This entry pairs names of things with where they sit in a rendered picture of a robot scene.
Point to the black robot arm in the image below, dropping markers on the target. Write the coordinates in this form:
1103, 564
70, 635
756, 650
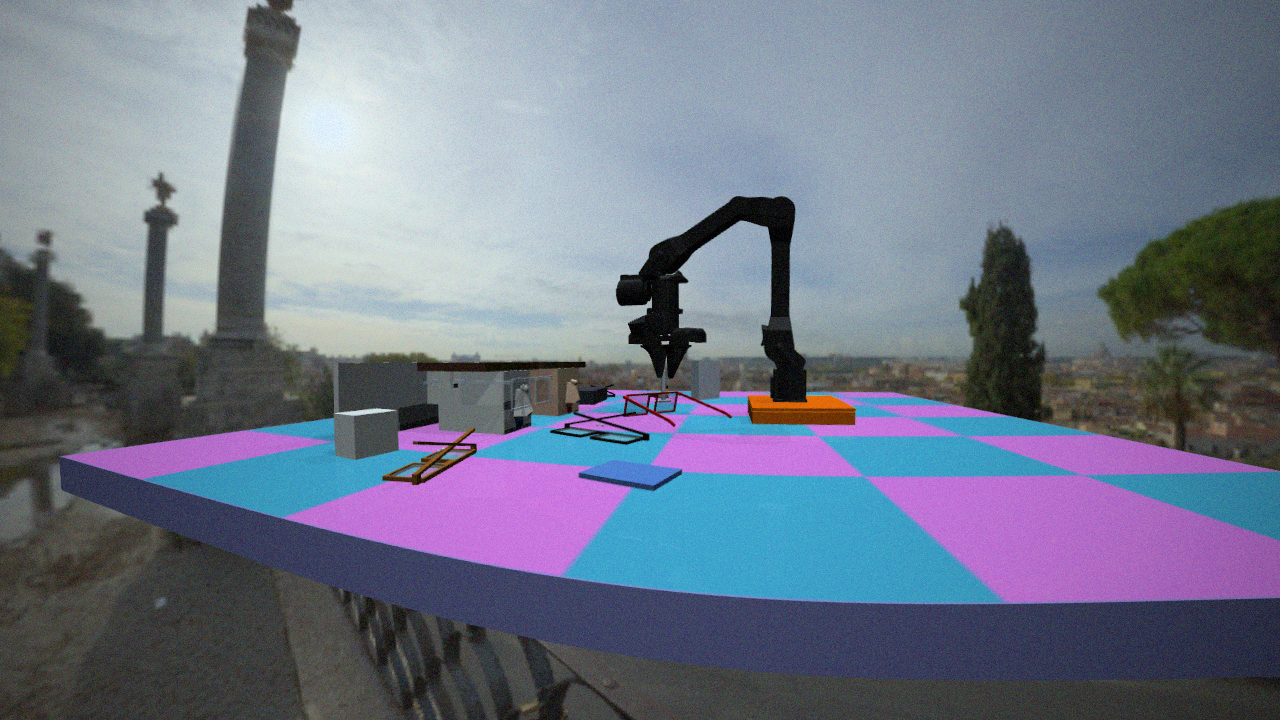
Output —
788, 383

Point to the blue flat slab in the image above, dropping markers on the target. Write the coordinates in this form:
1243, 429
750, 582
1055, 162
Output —
631, 475

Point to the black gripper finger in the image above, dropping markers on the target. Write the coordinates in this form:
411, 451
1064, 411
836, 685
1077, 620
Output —
675, 354
658, 357

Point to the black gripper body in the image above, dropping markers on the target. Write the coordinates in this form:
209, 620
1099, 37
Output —
677, 335

